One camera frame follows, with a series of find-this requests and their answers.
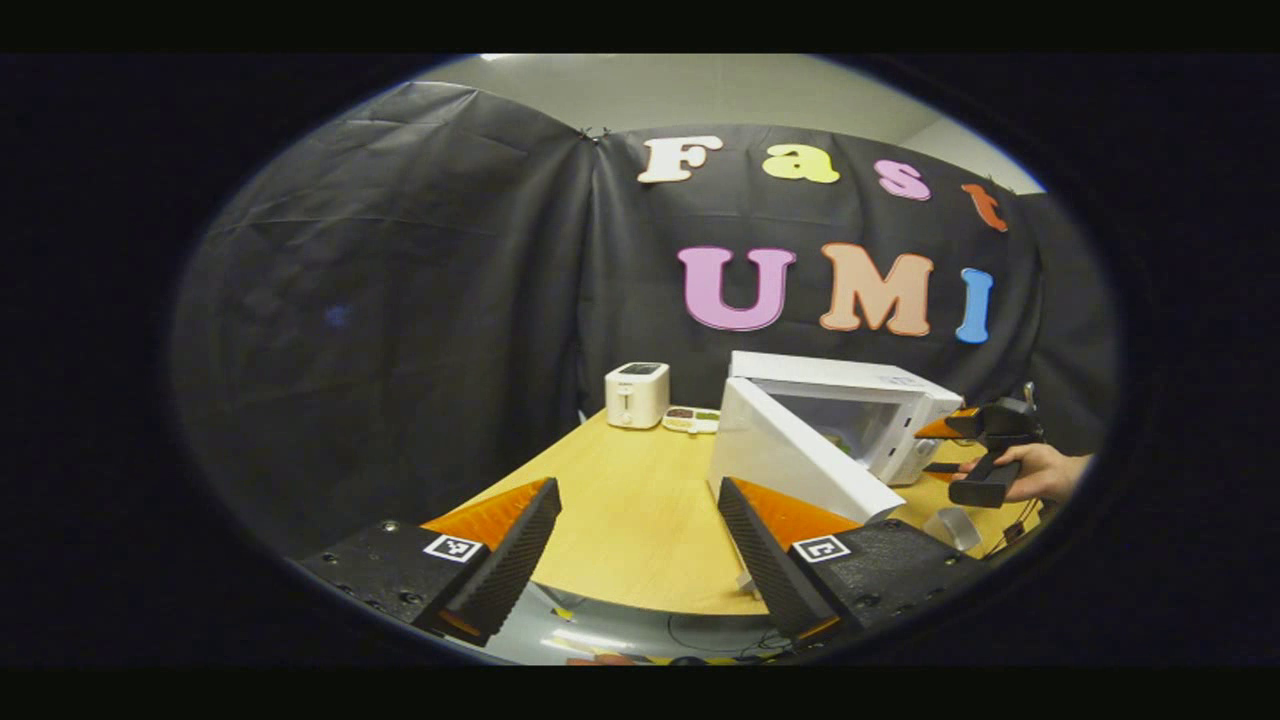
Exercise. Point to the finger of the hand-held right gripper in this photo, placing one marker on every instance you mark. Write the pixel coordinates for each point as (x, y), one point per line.
(950, 424)
(940, 467)

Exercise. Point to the clear plastic cup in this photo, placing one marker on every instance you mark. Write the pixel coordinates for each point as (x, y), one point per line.
(953, 528)

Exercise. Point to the white toaster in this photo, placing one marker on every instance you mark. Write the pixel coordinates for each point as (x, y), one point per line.
(637, 395)

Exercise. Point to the black cloth clip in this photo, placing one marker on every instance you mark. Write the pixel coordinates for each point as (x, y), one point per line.
(593, 132)

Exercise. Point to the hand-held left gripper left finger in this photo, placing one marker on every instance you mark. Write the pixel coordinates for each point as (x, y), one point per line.
(510, 560)

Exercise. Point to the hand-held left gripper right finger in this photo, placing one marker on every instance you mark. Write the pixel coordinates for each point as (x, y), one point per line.
(765, 560)

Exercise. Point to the white microwave oven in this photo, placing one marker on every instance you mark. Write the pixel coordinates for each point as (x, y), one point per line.
(780, 450)

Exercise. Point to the lettuce bread sandwich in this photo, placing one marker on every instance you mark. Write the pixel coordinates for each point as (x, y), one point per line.
(842, 441)

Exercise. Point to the white divided snack tray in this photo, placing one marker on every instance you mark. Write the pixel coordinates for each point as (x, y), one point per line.
(690, 420)

